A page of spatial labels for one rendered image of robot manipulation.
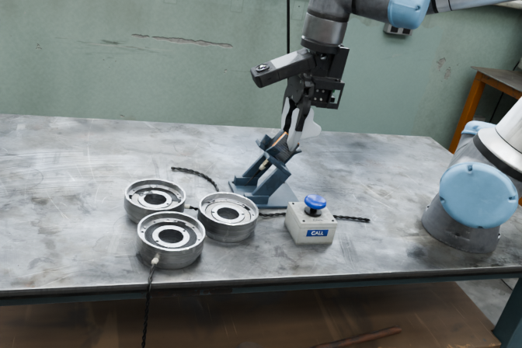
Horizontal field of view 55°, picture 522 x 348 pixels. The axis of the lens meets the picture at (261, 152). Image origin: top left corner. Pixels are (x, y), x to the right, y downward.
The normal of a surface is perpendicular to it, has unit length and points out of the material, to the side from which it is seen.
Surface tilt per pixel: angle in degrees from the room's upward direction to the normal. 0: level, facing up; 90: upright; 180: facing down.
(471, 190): 97
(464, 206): 97
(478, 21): 90
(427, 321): 0
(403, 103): 90
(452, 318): 0
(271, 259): 0
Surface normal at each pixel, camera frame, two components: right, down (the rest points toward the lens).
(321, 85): 0.29, 0.45
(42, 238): 0.17, -0.89
